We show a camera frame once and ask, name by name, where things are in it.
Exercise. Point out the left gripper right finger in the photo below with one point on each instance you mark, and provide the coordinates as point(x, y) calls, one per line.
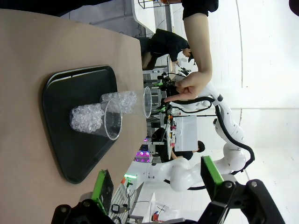
point(215, 182)

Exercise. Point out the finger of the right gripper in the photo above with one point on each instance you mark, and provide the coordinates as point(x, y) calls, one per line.
point(161, 107)
point(161, 83)

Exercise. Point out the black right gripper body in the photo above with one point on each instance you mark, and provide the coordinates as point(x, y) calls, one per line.
point(170, 87)

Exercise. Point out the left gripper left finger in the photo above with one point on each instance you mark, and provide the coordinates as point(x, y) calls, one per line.
point(102, 186)

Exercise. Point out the clear plastic iced cup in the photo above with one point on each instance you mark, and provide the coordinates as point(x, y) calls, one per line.
point(126, 100)
point(86, 119)

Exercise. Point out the person's right forearm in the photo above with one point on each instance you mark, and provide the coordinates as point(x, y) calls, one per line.
point(198, 42)

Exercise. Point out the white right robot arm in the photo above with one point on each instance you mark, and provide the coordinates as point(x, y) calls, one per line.
point(231, 126)

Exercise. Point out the person's right hand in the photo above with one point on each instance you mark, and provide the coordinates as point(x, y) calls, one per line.
point(194, 86)

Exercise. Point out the black power adapter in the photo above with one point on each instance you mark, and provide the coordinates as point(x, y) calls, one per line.
point(115, 208)

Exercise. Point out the white box cabinet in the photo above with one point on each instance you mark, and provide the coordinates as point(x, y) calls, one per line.
point(185, 133)

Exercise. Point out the bending person in black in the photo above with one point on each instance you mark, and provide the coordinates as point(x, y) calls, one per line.
point(168, 44)

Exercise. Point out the seated person in black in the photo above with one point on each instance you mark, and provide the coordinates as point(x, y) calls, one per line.
point(187, 154)

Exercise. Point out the black plastic tray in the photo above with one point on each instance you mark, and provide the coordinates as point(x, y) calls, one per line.
point(77, 149)

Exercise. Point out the person in black shirt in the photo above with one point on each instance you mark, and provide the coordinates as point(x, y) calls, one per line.
point(198, 7)

